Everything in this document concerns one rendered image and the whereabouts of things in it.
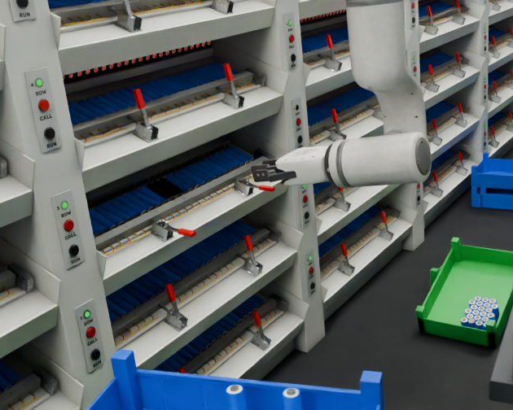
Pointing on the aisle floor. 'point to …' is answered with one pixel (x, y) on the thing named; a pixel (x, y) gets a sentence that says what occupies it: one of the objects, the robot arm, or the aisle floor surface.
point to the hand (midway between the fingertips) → (267, 170)
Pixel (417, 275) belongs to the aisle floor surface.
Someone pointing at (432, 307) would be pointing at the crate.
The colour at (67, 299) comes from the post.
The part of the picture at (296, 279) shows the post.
